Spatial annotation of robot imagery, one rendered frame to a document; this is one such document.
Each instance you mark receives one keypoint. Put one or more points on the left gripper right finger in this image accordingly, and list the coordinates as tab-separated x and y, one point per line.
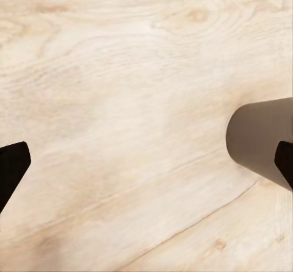
284	160

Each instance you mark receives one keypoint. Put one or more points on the trash can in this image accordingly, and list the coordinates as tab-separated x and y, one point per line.
253	134

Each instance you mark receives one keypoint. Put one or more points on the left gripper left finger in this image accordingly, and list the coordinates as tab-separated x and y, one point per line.
15	159

